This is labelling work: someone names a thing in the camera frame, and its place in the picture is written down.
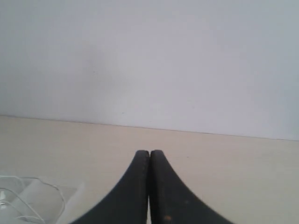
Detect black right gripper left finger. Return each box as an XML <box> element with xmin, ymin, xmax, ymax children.
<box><xmin>75</xmin><ymin>150</ymin><xmax>150</xmax><ymax>224</ymax></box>

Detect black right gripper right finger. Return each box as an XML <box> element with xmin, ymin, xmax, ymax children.
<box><xmin>149</xmin><ymin>150</ymin><xmax>231</xmax><ymax>224</ymax></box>

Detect white wired earphones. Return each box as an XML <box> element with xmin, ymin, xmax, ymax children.
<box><xmin>0</xmin><ymin>175</ymin><xmax>66</xmax><ymax>222</ymax></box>

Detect clear plastic hinged case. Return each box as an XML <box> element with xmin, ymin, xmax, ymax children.
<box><xmin>0</xmin><ymin>176</ymin><xmax>85</xmax><ymax>224</ymax></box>

